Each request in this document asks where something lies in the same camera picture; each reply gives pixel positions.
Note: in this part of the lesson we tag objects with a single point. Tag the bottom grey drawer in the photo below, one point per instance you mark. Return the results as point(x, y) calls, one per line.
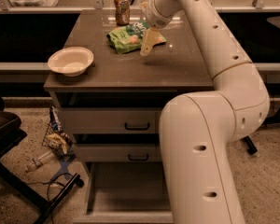
point(126, 193)

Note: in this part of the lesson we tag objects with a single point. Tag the middle grey drawer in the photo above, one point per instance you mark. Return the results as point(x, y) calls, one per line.
point(117, 152)

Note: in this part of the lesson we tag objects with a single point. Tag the white paper bowl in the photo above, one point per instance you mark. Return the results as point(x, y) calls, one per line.
point(71, 62)

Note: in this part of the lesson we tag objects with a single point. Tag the black chair base left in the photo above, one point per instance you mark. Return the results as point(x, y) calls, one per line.
point(15, 209)

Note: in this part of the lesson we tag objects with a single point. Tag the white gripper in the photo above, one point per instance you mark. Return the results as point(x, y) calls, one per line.
point(154, 17)

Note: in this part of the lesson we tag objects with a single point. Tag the top grey drawer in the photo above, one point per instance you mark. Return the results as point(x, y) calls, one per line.
point(109, 120)

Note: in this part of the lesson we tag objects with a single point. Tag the clear plastic bottle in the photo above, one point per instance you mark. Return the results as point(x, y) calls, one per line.
point(39, 161)

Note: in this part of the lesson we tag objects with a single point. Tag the wire basket with snacks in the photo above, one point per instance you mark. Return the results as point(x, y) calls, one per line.
point(56, 138)

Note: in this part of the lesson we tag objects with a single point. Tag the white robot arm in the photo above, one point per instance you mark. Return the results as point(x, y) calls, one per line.
point(195, 128)

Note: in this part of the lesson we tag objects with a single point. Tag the black stand leg right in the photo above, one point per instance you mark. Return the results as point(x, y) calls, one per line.
point(274, 119)

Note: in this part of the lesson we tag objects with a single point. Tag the green rice chip bag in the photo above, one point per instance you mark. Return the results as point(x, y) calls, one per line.
point(129, 37)

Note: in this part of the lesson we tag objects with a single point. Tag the orange soda can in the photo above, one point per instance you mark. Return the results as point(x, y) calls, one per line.
point(122, 12)

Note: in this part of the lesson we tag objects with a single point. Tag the grey drawer cabinet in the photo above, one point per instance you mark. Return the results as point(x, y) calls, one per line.
point(129, 80)

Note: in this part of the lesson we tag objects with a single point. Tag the grey drawer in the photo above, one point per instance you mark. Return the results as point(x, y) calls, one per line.
point(117, 152)
point(126, 193)
point(109, 120)

